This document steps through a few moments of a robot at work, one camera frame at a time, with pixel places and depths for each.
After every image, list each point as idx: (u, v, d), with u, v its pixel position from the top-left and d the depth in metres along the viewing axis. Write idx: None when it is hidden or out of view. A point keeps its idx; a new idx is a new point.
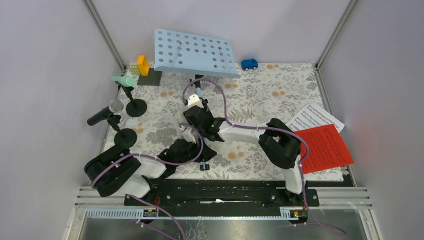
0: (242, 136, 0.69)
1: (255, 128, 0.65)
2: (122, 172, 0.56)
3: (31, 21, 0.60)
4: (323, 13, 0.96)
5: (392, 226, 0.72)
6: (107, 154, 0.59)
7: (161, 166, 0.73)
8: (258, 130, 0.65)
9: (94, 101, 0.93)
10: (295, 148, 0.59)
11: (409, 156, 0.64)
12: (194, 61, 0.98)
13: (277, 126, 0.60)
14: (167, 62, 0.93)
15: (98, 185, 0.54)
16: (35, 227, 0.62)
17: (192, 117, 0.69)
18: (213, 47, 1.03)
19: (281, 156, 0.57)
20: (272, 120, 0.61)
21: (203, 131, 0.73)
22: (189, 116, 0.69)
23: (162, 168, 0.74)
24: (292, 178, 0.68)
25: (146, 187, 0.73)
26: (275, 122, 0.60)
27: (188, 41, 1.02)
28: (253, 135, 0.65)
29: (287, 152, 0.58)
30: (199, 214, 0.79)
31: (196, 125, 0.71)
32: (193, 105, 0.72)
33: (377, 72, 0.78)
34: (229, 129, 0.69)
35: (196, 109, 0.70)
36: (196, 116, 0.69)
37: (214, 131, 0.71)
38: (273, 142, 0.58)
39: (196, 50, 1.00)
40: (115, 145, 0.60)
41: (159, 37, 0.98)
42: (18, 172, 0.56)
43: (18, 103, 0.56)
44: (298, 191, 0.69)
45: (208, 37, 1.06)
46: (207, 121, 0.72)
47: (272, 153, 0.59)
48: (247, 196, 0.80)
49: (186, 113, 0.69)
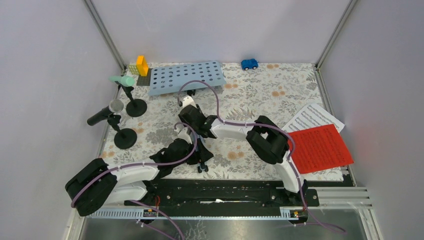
0: (232, 133, 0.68)
1: (244, 125, 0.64)
2: (98, 192, 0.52)
3: (31, 20, 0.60)
4: (323, 13, 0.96)
5: (392, 226, 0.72)
6: (85, 172, 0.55)
7: (153, 169, 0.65)
8: (246, 127, 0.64)
9: (94, 101, 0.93)
10: (282, 144, 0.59)
11: (410, 155, 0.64)
12: (184, 80, 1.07)
13: (265, 122, 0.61)
14: (159, 88, 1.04)
15: (79, 205, 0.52)
16: (35, 227, 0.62)
17: (185, 115, 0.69)
18: (202, 68, 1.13)
19: (268, 151, 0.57)
20: (259, 117, 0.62)
21: (196, 129, 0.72)
22: (183, 115, 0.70)
23: (155, 171, 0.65)
24: (286, 176, 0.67)
25: (142, 189, 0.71)
26: (262, 118, 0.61)
27: (179, 68, 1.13)
28: (242, 131, 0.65)
29: (273, 148, 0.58)
30: (199, 214, 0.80)
31: (190, 124, 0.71)
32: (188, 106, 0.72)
33: (377, 72, 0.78)
34: (220, 126, 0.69)
35: (190, 107, 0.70)
36: (189, 114, 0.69)
37: (207, 127, 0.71)
38: (260, 137, 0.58)
39: (185, 73, 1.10)
40: (92, 161, 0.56)
41: (154, 73, 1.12)
42: (18, 171, 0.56)
43: (18, 102, 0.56)
44: (296, 190, 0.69)
45: (197, 62, 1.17)
46: (200, 119, 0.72)
47: (259, 148, 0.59)
48: (247, 196, 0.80)
49: (180, 112, 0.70)
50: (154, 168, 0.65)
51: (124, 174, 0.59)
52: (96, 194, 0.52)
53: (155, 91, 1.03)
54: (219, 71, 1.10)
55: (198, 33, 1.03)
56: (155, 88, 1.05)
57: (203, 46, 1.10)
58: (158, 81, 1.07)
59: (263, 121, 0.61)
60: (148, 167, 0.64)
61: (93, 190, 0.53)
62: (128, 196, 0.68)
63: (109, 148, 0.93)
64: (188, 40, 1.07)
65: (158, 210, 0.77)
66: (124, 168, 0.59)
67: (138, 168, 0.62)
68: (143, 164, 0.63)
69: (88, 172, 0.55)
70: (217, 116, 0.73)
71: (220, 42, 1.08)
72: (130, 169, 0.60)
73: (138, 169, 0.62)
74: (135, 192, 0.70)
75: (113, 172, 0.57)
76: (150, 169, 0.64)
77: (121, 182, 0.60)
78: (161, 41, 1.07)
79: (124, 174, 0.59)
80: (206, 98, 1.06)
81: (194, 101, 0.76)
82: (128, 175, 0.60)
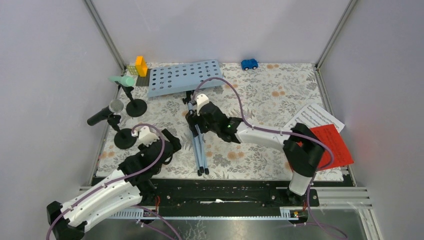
0: (261, 139, 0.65)
1: (279, 133, 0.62)
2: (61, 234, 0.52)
3: (31, 20, 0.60)
4: (322, 13, 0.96)
5: (392, 226, 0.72)
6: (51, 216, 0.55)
7: (118, 186, 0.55)
8: (282, 135, 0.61)
9: (94, 101, 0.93)
10: (320, 156, 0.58)
11: (409, 155, 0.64)
12: (183, 81, 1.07)
13: (303, 132, 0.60)
14: (159, 89, 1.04)
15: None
16: (34, 227, 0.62)
17: (208, 114, 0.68)
18: (201, 68, 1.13)
19: (306, 163, 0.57)
20: (296, 126, 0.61)
21: (219, 131, 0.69)
22: (205, 115, 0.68)
23: (124, 184, 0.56)
24: (301, 182, 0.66)
25: (132, 196, 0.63)
26: (300, 128, 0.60)
27: (178, 69, 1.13)
28: (276, 139, 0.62)
29: (311, 160, 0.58)
30: (199, 214, 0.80)
31: (213, 124, 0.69)
32: (205, 106, 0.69)
33: (377, 72, 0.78)
34: (248, 131, 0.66)
35: (211, 106, 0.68)
36: (212, 114, 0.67)
37: (231, 132, 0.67)
38: (298, 148, 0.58)
39: (184, 73, 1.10)
40: (48, 207, 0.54)
41: (153, 74, 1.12)
42: (19, 170, 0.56)
43: (19, 102, 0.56)
44: (302, 194, 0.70)
45: (196, 62, 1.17)
46: (223, 121, 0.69)
47: (295, 160, 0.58)
48: (247, 196, 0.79)
49: (203, 112, 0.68)
50: (122, 181, 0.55)
51: (80, 210, 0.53)
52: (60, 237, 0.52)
53: (154, 93, 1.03)
54: (218, 71, 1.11)
55: (198, 33, 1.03)
56: (154, 88, 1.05)
57: (203, 46, 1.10)
58: (156, 82, 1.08)
59: (298, 129, 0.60)
60: (111, 187, 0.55)
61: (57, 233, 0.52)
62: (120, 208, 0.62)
63: (109, 148, 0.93)
64: (188, 40, 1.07)
65: (158, 213, 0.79)
66: (79, 204, 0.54)
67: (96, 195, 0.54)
68: (104, 185, 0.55)
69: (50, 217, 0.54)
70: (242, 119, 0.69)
71: (220, 42, 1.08)
72: (86, 201, 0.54)
73: (98, 196, 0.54)
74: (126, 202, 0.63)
75: (67, 214, 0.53)
76: (114, 188, 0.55)
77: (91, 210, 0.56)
78: (161, 41, 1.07)
79: (81, 210, 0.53)
80: None
81: (209, 100, 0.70)
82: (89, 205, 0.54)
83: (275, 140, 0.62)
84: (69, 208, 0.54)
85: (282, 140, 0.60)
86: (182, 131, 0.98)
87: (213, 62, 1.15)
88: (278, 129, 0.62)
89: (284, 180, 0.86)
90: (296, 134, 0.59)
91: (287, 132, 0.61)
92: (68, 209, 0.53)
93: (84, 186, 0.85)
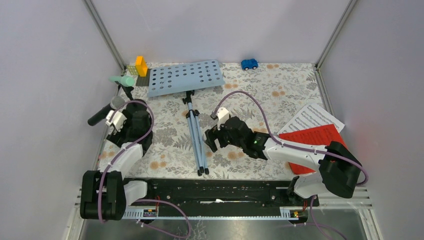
0: (291, 158, 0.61)
1: (312, 151, 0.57)
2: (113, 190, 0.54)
3: (31, 20, 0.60)
4: (322, 13, 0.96)
5: (392, 226, 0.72)
6: (88, 191, 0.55)
7: (136, 147, 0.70)
8: (316, 154, 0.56)
9: (94, 101, 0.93)
10: (356, 176, 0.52)
11: (410, 155, 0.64)
12: (183, 81, 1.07)
13: (339, 151, 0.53)
14: (159, 89, 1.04)
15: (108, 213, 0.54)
16: (34, 227, 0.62)
17: (235, 130, 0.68)
18: (201, 68, 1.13)
19: (344, 183, 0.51)
20: (331, 144, 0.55)
21: (245, 148, 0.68)
22: (232, 130, 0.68)
23: (139, 146, 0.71)
24: (311, 189, 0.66)
25: (141, 183, 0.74)
26: (336, 147, 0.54)
27: (178, 69, 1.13)
28: (310, 158, 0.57)
29: (347, 180, 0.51)
30: (199, 214, 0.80)
31: (239, 140, 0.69)
32: (227, 120, 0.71)
33: (377, 72, 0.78)
34: (277, 148, 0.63)
35: (236, 121, 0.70)
36: (239, 129, 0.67)
37: (258, 148, 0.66)
38: (335, 169, 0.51)
39: (184, 73, 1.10)
40: (83, 178, 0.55)
41: (153, 74, 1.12)
42: (19, 170, 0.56)
43: (19, 102, 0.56)
44: (304, 197, 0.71)
45: (196, 62, 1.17)
46: (249, 138, 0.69)
47: (331, 181, 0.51)
48: (247, 196, 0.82)
49: (229, 127, 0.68)
50: (136, 145, 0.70)
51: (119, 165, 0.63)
52: (114, 191, 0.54)
53: (154, 92, 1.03)
54: (218, 71, 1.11)
55: (198, 33, 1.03)
56: (154, 88, 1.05)
57: (202, 46, 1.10)
58: (156, 82, 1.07)
59: (333, 147, 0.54)
60: (132, 149, 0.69)
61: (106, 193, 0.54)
62: (136, 192, 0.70)
63: (109, 148, 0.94)
64: (189, 40, 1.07)
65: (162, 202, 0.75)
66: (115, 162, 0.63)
67: (124, 154, 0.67)
68: (126, 148, 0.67)
69: (90, 189, 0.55)
70: (269, 134, 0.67)
71: (220, 42, 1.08)
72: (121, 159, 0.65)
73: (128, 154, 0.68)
74: (139, 186, 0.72)
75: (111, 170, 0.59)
76: (135, 149, 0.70)
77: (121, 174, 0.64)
78: (161, 41, 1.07)
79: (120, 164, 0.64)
80: (206, 98, 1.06)
81: (229, 112, 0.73)
82: (123, 163, 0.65)
83: (308, 159, 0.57)
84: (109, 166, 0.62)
85: (317, 160, 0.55)
86: (182, 131, 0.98)
87: (213, 62, 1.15)
88: (312, 148, 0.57)
89: (284, 180, 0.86)
90: (332, 153, 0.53)
91: (322, 150, 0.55)
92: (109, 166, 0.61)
93: None
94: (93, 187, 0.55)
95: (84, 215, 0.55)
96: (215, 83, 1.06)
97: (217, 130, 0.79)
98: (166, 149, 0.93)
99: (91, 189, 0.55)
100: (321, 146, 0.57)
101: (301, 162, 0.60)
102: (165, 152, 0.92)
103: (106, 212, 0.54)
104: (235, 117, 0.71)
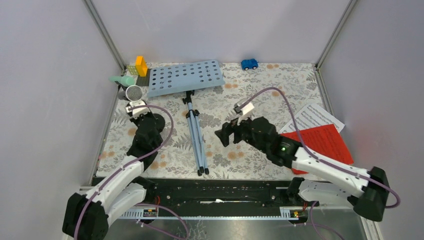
0: (324, 174, 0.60)
1: (355, 175, 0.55)
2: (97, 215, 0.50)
3: (31, 20, 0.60)
4: (322, 14, 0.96)
5: (391, 226, 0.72)
6: (69, 214, 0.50)
7: (135, 166, 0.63)
8: (358, 179, 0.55)
9: (94, 101, 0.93)
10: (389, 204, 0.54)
11: (409, 155, 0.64)
12: (183, 81, 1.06)
13: (380, 178, 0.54)
14: (158, 89, 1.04)
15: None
16: (34, 228, 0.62)
17: (263, 134, 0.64)
18: (201, 68, 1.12)
19: (381, 210, 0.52)
20: (374, 172, 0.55)
21: (271, 153, 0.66)
22: (260, 134, 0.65)
23: (139, 164, 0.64)
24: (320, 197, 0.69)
25: (139, 189, 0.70)
26: (379, 173, 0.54)
27: (178, 69, 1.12)
28: (351, 182, 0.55)
29: (382, 206, 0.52)
30: (199, 214, 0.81)
31: (266, 144, 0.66)
32: (256, 122, 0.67)
33: (377, 72, 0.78)
34: (312, 162, 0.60)
35: (266, 125, 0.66)
36: (268, 134, 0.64)
37: (287, 156, 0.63)
38: (376, 196, 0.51)
39: (184, 73, 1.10)
40: (69, 199, 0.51)
41: (153, 74, 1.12)
42: (19, 170, 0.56)
43: (19, 102, 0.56)
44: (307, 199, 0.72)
45: (196, 62, 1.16)
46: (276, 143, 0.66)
47: (368, 206, 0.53)
48: (247, 196, 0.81)
49: (257, 131, 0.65)
50: (136, 163, 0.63)
51: (108, 191, 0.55)
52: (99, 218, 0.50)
53: (153, 92, 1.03)
54: (218, 71, 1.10)
55: (198, 33, 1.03)
56: (154, 88, 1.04)
57: (202, 46, 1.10)
58: (156, 82, 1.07)
59: (375, 174, 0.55)
60: (129, 168, 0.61)
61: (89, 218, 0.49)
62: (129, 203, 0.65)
63: (109, 148, 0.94)
64: (188, 40, 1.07)
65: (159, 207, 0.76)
66: (105, 187, 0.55)
67: (119, 175, 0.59)
68: (123, 167, 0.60)
69: (72, 213, 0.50)
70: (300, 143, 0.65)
71: (220, 42, 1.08)
72: (112, 183, 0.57)
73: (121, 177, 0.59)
74: (135, 195, 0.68)
75: (96, 198, 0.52)
76: (132, 169, 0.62)
77: (110, 199, 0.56)
78: (161, 41, 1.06)
79: (109, 191, 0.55)
80: (206, 98, 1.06)
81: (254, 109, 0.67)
82: (113, 189, 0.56)
83: (347, 181, 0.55)
84: (96, 192, 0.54)
85: (359, 186, 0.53)
86: (182, 131, 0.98)
87: (213, 62, 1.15)
88: (355, 172, 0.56)
89: (284, 180, 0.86)
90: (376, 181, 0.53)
91: (366, 176, 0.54)
92: (95, 194, 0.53)
93: (84, 185, 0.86)
94: (74, 211, 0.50)
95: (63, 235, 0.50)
96: (215, 83, 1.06)
97: (236, 125, 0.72)
98: (166, 149, 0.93)
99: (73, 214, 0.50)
100: (363, 171, 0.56)
101: (334, 181, 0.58)
102: (165, 152, 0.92)
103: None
104: (265, 120, 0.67)
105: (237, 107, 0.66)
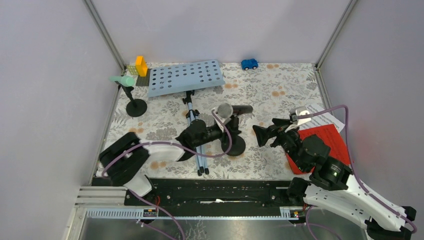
0: (365, 207, 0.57)
1: (397, 214, 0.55)
2: (133, 163, 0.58)
3: (31, 20, 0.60)
4: (323, 13, 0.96)
5: None
6: (121, 143, 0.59)
7: (180, 150, 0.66)
8: (398, 218, 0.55)
9: (94, 101, 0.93)
10: None
11: (409, 155, 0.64)
12: (183, 81, 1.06)
13: (411, 216, 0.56)
14: (158, 89, 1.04)
15: (110, 174, 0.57)
16: (34, 228, 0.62)
17: (316, 155, 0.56)
18: (201, 68, 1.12)
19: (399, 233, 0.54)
20: (409, 210, 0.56)
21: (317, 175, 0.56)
22: (312, 155, 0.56)
23: (181, 151, 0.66)
24: (329, 208, 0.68)
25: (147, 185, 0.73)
26: (412, 212, 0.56)
27: (178, 69, 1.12)
28: (391, 221, 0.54)
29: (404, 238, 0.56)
30: (199, 215, 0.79)
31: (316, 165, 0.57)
32: (308, 140, 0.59)
33: (377, 73, 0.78)
34: (361, 195, 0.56)
35: (321, 146, 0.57)
36: (321, 156, 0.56)
37: (338, 183, 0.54)
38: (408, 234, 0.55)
39: (184, 73, 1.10)
40: (125, 135, 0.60)
41: (153, 74, 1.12)
42: (19, 170, 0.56)
43: (19, 101, 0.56)
44: (308, 202, 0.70)
45: (196, 62, 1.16)
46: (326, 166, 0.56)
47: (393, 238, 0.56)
48: (247, 196, 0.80)
49: (311, 152, 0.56)
50: (180, 149, 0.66)
51: (155, 149, 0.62)
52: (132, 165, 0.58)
53: (153, 92, 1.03)
54: (218, 71, 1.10)
55: (198, 33, 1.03)
56: (154, 88, 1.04)
57: (203, 46, 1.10)
58: (156, 82, 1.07)
59: (410, 213, 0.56)
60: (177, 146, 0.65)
61: (127, 161, 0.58)
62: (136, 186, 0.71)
63: None
64: (189, 40, 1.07)
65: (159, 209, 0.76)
66: (155, 144, 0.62)
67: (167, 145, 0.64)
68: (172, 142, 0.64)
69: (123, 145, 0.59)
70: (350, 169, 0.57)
71: (220, 42, 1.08)
72: (160, 146, 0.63)
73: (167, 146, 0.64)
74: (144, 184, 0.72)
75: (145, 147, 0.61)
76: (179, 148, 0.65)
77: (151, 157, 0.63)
78: (161, 41, 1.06)
79: (155, 150, 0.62)
80: (206, 98, 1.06)
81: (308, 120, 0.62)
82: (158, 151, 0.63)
83: (390, 220, 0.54)
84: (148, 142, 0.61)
85: (399, 225, 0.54)
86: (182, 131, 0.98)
87: (213, 62, 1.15)
88: (397, 211, 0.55)
89: (284, 180, 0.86)
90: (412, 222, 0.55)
91: (405, 216, 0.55)
92: (147, 143, 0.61)
93: (84, 185, 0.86)
94: (124, 145, 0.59)
95: (100, 156, 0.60)
96: (215, 83, 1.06)
97: (283, 131, 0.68)
98: None
99: (122, 146, 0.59)
100: (403, 210, 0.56)
101: (371, 213, 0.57)
102: None
103: (110, 171, 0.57)
104: (319, 139, 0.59)
105: (295, 115, 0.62)
